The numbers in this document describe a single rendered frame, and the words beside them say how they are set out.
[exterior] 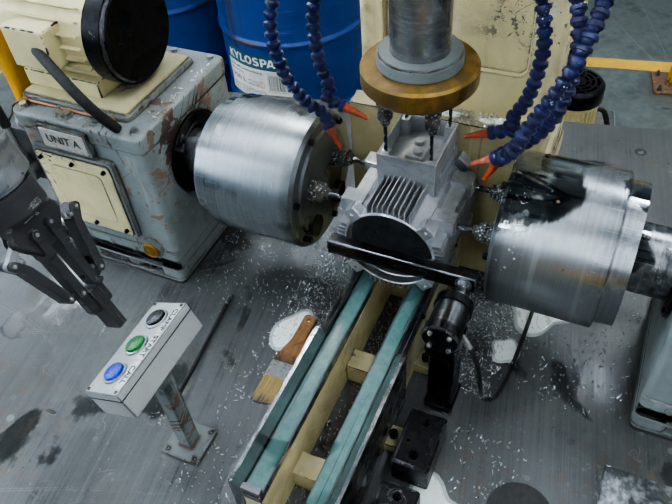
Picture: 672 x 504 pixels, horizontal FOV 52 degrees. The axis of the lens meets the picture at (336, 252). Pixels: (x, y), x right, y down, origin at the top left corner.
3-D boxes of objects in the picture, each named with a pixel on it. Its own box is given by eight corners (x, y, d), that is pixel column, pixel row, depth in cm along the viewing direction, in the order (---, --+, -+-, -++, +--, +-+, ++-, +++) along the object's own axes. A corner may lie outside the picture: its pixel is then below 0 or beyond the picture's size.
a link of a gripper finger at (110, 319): (93, 288, 90) (89, 292, 89) (124, 324, 94) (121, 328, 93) (79, 287, 91) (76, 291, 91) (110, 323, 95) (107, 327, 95)
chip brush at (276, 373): (300, 314, 133) (299, 311, 132) (323, 321, 131) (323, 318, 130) (250, 400, 120) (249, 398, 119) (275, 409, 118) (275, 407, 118)
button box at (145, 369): (172, 323, 107) (153, 299, 104) (204, 325, 103) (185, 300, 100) (104, 414, 96) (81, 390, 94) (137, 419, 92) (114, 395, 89)
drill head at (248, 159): (216, 156, 150) (191, 53, 132) (371, 193, 138) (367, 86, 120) (151, 231, 135) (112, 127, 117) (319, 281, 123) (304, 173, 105)
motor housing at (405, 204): (380, 203, 135) (378, 123, 121) (474, 226, 129) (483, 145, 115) (339, 274, 123) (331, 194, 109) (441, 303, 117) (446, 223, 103)
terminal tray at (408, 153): (400, 145, 123) (400, 111, 117) (458, 157, 119) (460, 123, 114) (375, 187, 115) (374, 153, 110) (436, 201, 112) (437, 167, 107)
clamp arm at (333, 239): (479, 282, 109) (333, 242, 117) (481, 269, 107) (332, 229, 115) (473, 298, 107) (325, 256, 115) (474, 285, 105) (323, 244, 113)
